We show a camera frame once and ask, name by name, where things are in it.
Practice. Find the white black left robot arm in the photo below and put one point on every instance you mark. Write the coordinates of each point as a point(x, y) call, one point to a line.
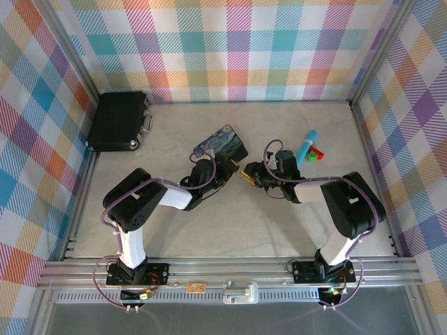
point(139, 206)

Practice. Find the grey metal bracket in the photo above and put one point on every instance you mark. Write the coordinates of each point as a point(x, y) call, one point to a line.
point(241, 293)

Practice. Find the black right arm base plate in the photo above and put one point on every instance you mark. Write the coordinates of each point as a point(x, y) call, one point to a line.
point(304, 272)

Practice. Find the aluminium frame rail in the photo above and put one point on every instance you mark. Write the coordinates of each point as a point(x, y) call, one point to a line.
point(223, 270)

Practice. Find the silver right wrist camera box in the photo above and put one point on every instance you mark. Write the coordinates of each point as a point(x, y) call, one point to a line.
point(271, 158)

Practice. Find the red toy block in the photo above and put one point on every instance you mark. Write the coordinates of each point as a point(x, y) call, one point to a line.
point(317, 153)

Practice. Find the light blue tube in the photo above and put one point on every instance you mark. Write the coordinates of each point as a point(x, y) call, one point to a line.
point(309, 139)

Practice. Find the black connector board with green light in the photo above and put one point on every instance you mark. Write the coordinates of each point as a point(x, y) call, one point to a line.
point(331, 295)

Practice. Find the green toy block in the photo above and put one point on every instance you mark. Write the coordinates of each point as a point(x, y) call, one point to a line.
point(311, 157)

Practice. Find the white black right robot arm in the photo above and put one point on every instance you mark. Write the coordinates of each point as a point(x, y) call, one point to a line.
point(349, 206)

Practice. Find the aluminium frame post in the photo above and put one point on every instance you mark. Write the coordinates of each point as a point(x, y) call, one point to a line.
point(380, 52)
point(75, 56)

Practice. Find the black mini briefcase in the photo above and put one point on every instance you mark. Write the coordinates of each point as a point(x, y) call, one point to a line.
point(117, 120)

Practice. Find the starry night print box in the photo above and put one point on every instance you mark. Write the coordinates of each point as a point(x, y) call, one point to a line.
point(223, 141)

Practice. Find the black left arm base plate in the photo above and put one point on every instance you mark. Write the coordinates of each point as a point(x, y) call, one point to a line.
point(155, 274)

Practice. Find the small orange tag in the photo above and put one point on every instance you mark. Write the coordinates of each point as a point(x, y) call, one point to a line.
point(196, 287)

